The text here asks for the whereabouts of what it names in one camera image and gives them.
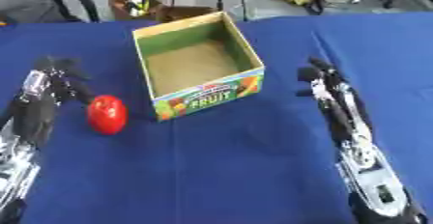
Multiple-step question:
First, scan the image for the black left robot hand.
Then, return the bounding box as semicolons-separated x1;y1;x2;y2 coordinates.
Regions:
8;55;97;148

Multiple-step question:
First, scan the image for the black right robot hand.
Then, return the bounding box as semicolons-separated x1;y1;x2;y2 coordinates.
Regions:
294;56;374;145

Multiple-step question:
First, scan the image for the red toy apple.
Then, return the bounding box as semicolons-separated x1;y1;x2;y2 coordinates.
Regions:
84;95;130;136

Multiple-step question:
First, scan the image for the brown bag with items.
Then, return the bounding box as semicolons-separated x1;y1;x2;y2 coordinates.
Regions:
108;0;218;23

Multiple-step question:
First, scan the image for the cardboard box with green inside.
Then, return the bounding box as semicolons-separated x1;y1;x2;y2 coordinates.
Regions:
131;11;268;122

